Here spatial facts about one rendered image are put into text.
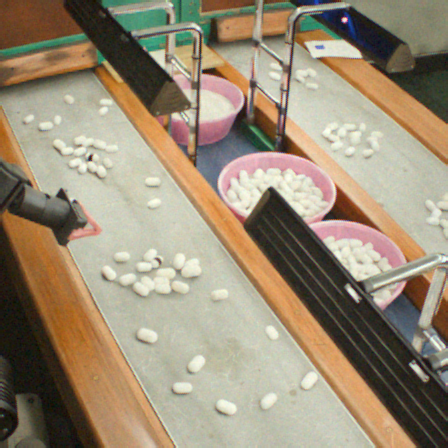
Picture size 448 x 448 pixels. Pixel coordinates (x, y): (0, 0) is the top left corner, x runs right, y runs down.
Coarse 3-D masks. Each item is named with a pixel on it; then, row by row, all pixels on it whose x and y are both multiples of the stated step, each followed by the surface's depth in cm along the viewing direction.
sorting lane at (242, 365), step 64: (64, 128) 191; (128, 128) 192; (128, 192) 171; (192, 256) 155; (128, 320) 140; (192, 320) 141; (256, 320) 142; (192, 384) 129; (256, 384) 129; (320, 384) 130
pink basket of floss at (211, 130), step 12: (180, 84) 211; (204, 84) 211; (216, 84) 210; (228, 84) 208; (228, 96) 208; (240, 96) 203; (240, 108) 197; (180, 120) 190; (204, 120) 190; (216, 120) 191; (228, 120) 196; (180, 132) 195; (204, 132) 195; (216, 132) 197
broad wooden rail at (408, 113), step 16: (304, 32) 240; (320, 32) 241; (304, 48) 235; (336, 64) 222; (352, 64) 223; (368, 64) 224; (352, 80) 216; (368, 80) 216; (384, 80) 216; (368, 96) 211; (384, 96) 208; (400, 96) 209; (400, 112) 202; (416, 112) 203; (416, 128) 196; (432, 128) 196; (432, 144) 190
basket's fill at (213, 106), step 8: (208, 96) 208; (216, 96) 209; (208, 104) 204; (216, 104) 204; (224, 104) 205; (232, 104) 205; (184, 112) 200; (200, 112) 200; (208, 112) 201; (216, 112) 202; (224, 112) 201
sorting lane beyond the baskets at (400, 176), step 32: (320, 64) 227; (320, 96) 210; (352, 96) 212; (320, 128) 196; (384, 128) 199; (352, 160) 186; (384, 160) 187; (416, 160) 188; (384, 192) 176; (416, 192) 177; (416, 224) 167
